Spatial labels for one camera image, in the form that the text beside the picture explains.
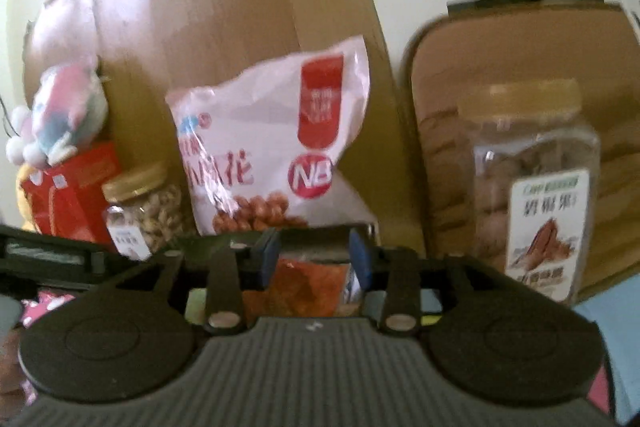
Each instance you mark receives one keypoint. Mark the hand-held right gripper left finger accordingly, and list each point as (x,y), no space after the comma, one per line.
(268,257)

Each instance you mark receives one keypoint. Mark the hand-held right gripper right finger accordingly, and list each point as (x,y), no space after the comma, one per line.
(360,263)

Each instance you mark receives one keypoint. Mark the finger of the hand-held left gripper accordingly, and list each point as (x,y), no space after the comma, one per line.
(50,274)

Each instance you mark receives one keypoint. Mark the white snack packet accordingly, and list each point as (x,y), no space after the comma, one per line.
(353,289)

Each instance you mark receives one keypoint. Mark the red snack packet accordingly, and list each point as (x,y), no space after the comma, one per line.
(300,287)

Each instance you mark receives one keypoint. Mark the black cardboard box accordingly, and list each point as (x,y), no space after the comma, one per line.
(315,234)

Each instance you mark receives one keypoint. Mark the yellow plush duck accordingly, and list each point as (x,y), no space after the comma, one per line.
(24,207)

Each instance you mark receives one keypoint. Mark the red gift bag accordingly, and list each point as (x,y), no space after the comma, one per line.
(75,197)

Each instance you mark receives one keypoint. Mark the cashew jar with gold lid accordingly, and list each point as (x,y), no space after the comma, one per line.
(155,212)

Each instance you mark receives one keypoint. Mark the large pink snack bag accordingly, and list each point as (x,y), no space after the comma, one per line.
(260,122)

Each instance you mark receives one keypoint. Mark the pink and blue plush toy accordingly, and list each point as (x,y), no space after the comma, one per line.
(65,112)

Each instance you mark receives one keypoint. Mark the pecan jar with gold lid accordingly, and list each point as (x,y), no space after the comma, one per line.
(530,147)

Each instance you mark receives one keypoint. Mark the brown seat cushion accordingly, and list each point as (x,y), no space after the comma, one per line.
(500,52)

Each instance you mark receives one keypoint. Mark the pig print blanket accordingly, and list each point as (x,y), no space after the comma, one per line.
(615,332)

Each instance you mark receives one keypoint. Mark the wood-grain wall panel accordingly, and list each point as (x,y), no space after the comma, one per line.
(225,7)

